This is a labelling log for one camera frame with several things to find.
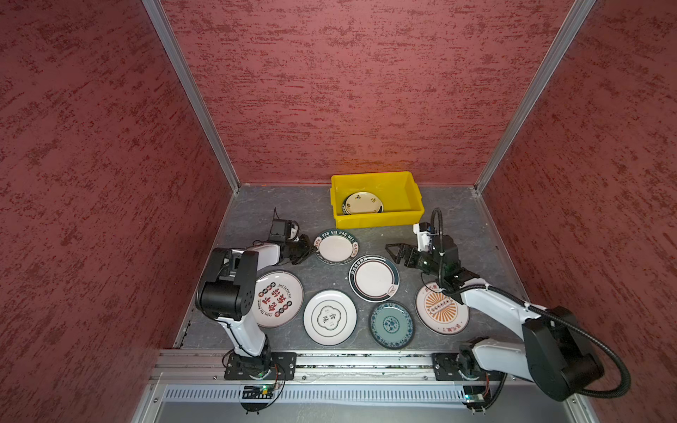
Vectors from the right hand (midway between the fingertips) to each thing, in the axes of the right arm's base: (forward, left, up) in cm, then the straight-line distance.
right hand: (392, 252), depth 86 cm
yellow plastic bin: (+34, -10, -9) cm, 36 cm away
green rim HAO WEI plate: (+10, +20, -12) cm, 25 cm away
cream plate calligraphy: (+31, +8, -10) cm, 34 cm away
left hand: (+6, +26, -8) cm, 28 cm away
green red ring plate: (-4, +6, -12) cm, 14 cm away
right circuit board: (-38, -19, -12) cm, 44 cm away
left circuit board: (-36, +39, -10) cm, 54 cm away
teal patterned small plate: (-20, +2, -11) cm, 23 cm away
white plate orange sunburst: (-16, -15, -12) cm, 25 cm away
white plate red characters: (-11, +39, -11) cm, 42 cm away
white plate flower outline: (-17, +21, -11) cm, 29 cm away
